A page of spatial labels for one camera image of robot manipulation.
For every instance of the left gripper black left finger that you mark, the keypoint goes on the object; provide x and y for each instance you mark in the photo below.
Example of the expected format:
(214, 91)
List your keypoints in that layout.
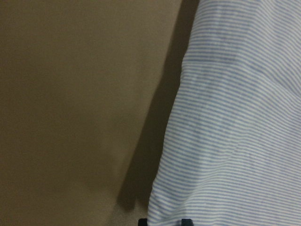
(142, 222)

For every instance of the light blue striped shirt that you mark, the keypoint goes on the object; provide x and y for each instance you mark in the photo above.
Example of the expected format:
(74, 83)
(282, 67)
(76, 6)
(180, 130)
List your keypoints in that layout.
(232, 146)

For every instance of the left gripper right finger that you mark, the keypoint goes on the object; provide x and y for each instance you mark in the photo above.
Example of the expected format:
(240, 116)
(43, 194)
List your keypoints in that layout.
(186, 222)

